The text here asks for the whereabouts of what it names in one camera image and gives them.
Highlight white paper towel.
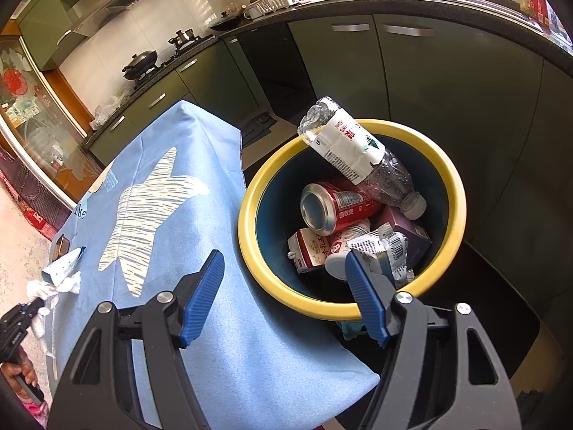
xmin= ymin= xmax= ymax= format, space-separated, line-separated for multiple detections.
xmin=26 ymin=271 xmax=81 ymax=358

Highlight maroon cardboard box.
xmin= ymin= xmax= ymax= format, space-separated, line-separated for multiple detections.
xmin=372 ymin=206 xmax=431 ymax=269

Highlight white plastic lid cup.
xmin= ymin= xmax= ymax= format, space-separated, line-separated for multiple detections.
xmin=324 ymin=219 xmax=371 ymax=281

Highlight red white carton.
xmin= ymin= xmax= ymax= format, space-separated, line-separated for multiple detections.
xmin=288 ymin=228 xmax=330 ymax=274

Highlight red crushed soda can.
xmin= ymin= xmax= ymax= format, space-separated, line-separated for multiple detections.
xmin=299 ymin=182 xmax=382 ymax=236

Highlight clear plastic water bottle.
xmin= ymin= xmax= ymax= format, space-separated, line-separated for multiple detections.
xmin=297 ymin=96 xmax=427 ymax=220

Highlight yellow rimmed trash bin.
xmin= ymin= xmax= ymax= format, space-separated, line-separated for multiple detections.
xmin=238 ymin=119 xmax=466 ymax=321

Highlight green kitchen cabinets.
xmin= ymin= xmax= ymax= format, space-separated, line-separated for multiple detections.
xmin=86 ymin=0 xmax=572 ymax=315

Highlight person's left hand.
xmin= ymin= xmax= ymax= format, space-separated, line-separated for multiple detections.
xmin=0 ymin=350 xmax=39 ymax=402

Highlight brown plastic tray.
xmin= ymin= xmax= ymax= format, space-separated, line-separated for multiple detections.
xmin=52 ymin=235 xmax=70 ymax=261

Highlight blue printed tablecloth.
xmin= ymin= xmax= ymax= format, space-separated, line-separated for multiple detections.
xmin=45 ymin=101 xmax=379 ymax=429

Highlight glass sliding door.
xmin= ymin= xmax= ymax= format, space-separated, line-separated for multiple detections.
xmin=1 ymin=36 xmax=102 ymax=210

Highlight white plastic bag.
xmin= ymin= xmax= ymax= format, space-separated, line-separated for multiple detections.
xmin=89 ymin=91 xmax=129 ymax=131

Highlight black wok with lid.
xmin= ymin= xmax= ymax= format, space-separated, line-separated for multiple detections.
xmin=122 ymin=51 xmax=158 ymax=81

